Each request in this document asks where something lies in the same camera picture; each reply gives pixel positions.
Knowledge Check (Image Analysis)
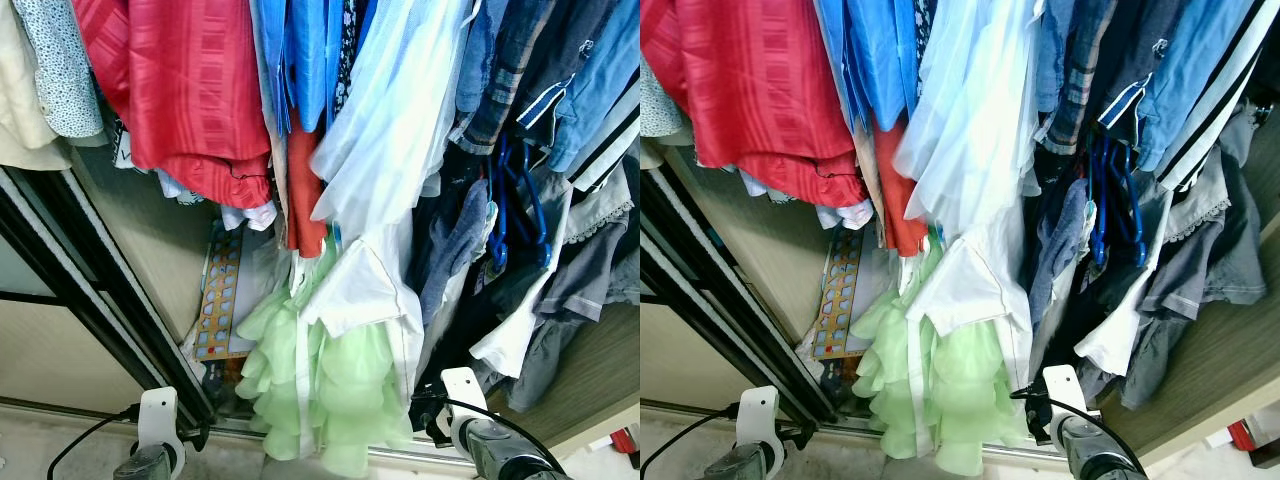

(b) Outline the grey-blue knit garment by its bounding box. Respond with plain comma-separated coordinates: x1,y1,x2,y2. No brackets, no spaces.
1028,180,1092,322
420,180,497,327

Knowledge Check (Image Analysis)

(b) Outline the white plain garment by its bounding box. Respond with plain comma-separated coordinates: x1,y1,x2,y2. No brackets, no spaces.
470,190,572,380
1075,200,1172,380

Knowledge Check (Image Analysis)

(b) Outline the black left wrist camera cable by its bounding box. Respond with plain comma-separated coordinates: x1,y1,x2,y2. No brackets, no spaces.
640,403,743,480
46,403,141,480

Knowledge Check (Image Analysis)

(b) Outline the denim jacket with plaid cuff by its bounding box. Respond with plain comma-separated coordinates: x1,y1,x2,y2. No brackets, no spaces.
455,0,561,157
1035,0,1133,157

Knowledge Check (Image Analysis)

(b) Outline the light green ruffled dress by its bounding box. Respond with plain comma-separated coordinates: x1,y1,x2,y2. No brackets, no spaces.
850,235,1032,478
235,238,417,479

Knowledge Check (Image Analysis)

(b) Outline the small white cloth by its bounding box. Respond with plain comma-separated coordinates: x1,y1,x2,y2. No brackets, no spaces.
740,168,876,232
160,170,280,234

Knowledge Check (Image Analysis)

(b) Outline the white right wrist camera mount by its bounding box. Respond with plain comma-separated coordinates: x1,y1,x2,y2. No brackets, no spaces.
1040,364,1092,448
440,367,492,456

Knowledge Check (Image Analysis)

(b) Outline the white collared shirt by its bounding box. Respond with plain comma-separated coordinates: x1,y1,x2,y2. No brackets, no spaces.
905,225,1037,451
300,230,427,456

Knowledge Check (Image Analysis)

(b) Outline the white dotted blouse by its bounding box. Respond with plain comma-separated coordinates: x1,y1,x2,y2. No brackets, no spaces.
640,55,694,142
12,0,107,140

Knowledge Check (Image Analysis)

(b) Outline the orange-red garment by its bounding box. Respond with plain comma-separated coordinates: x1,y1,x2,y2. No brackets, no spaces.
873,120,930,259
285,122,332,259

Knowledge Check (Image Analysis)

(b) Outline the white sheer garment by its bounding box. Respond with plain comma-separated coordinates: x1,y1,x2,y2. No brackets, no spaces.
310,0,479,242
893,0,1047,242

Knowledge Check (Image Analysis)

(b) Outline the light blue denim shirt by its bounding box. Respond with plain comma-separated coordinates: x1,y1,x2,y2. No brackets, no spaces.
520,0,641,177
1100,0,1257,177

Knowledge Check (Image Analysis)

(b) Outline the black white striped garment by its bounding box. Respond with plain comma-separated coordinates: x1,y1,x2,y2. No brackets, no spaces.
1155,0,1280,197
568,80,641,193

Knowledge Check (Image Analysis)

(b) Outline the dark grey garment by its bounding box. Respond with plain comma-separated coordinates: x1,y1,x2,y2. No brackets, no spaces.
505,215,641,412
1120,150,1267,412

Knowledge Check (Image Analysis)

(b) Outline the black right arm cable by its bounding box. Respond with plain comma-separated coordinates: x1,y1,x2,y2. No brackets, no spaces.
420,398,547,477
1010,385,1143,471

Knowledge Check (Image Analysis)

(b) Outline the black-framed sliding wardrobe door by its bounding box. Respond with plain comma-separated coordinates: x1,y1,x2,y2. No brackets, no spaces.
0,165,217,427
640,165,839,427

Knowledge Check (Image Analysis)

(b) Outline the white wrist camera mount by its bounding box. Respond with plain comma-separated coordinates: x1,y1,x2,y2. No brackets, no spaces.
1040,364,1092,448
440,367,492,456
135,387,187,473
734,385,785,474

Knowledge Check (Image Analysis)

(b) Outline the blue plastic clothes hanger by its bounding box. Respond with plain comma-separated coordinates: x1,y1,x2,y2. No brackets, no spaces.
1088,130,1150,270
488,132,552,274

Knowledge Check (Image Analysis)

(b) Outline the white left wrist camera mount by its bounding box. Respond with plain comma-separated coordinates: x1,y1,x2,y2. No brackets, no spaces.
734,385,785,474
135,387,187,473

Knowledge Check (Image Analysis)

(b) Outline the bright blue shirt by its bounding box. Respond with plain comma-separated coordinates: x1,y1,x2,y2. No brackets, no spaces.
252,0,379,137
815,0,937,137

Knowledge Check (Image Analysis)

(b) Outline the beige wooden wardrobe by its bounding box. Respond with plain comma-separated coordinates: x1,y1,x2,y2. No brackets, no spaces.
660,100,1280,469
70,145,641,471

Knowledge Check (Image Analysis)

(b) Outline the grey lace-trimmed garment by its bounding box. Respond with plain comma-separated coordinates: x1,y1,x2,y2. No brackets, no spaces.
565,165,637,247
1165,150,1234,247

